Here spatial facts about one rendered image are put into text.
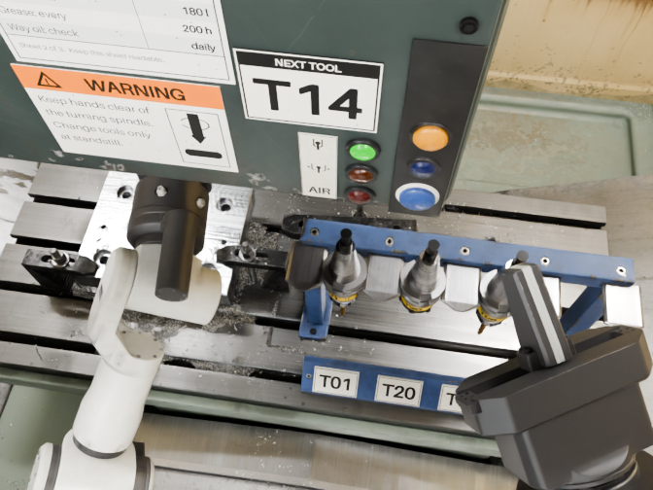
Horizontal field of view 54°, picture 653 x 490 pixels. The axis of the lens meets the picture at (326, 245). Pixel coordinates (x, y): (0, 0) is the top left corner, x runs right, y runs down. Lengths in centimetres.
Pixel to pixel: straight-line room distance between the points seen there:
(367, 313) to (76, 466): 62
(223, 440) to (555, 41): 129
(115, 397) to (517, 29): 139
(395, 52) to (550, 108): 156
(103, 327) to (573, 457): 49
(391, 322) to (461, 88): 82
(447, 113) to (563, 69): 148
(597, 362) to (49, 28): 41
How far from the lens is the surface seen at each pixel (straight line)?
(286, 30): 42
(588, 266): 96
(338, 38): 41
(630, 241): 157
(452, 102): 44
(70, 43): 49
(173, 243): 68
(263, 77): 45
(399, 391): 113
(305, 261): 91
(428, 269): 84
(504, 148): 187
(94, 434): 80
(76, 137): 58
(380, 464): 128
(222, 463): 130
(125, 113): 53
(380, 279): 90
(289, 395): 117
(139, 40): 46
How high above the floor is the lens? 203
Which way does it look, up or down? 62 degrees down
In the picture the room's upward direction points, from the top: 1 degrees counter-clockwise
